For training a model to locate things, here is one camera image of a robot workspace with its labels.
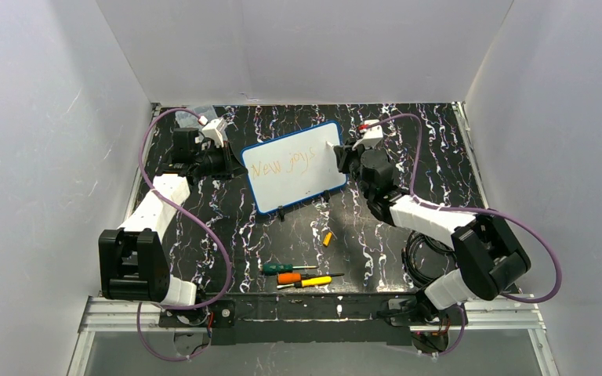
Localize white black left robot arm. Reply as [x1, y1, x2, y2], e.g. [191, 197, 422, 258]
[98, 119, 246, 307]

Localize purple cable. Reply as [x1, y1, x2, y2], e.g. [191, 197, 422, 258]
[357, 113, 564, 356]
[136, 107, 234, 363]

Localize yellow handled screwdriver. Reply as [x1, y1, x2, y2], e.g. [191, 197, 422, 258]
[277, 276, 332, 290]

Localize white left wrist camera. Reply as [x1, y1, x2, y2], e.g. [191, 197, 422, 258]
[198, 116, 228, 147]

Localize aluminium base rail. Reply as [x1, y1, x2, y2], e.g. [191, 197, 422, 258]
[79, 293, 546, 332]

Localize black coiled cable bundle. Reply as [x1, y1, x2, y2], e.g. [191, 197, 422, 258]
[401, 230, 460, 291]

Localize clear plastic compartment box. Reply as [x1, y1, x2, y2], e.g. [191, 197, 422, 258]
[174, 104, 219, 131]

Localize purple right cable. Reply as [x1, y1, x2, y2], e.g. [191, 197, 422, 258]
[357, 113, 564, 356]

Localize yellow marker cap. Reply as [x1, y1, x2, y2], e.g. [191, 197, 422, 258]
[322, 232, 333, 247]

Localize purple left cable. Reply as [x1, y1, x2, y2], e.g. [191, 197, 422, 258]
[136, 107, 234, 363]

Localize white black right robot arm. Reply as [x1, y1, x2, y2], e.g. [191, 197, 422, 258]
[332, 146, 531, 313]

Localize blue framed whiteboard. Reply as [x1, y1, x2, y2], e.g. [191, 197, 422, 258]
[241, 121, 347, 215]

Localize green handled screwdriver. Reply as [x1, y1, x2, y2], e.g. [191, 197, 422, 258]
[259, 262, 317, 276]

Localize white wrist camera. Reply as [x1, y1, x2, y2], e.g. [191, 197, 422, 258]
[198, 116, 228, 147]
[352, 120, 383, 150]

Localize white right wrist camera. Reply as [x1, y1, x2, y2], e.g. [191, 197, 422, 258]
[352, 120, 383, 150]

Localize orange handled screwdriver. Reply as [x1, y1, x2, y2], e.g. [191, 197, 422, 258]
[277, 273, 322, 285]

